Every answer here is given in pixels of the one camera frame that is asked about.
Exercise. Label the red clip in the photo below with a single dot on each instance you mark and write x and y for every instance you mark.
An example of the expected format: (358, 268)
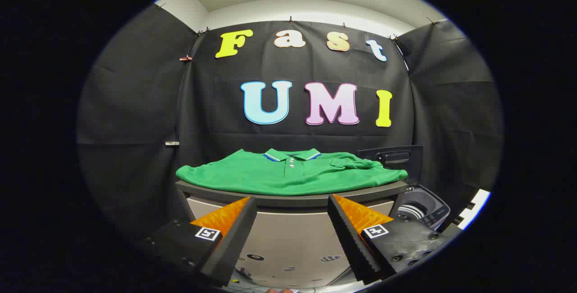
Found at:
(185, 58)

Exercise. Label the black backdrop cloth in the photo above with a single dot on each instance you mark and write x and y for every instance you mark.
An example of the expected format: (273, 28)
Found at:
(293, 67)

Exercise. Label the silver metal clip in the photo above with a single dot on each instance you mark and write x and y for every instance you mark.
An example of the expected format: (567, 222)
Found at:
(171, 143)

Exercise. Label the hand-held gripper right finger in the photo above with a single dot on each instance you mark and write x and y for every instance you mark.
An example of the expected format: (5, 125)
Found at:
(349, 239)

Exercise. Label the grey washing machine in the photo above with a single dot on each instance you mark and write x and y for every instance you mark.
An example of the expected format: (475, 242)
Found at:
(423, 209)

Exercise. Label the white panel with black marks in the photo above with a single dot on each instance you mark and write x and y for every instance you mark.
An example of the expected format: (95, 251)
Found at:
(475, 205)

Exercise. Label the green polo shirt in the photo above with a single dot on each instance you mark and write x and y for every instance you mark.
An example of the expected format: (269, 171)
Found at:
(252, 176)

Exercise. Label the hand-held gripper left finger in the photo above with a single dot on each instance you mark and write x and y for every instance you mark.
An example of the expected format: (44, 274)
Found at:
(234, 243)

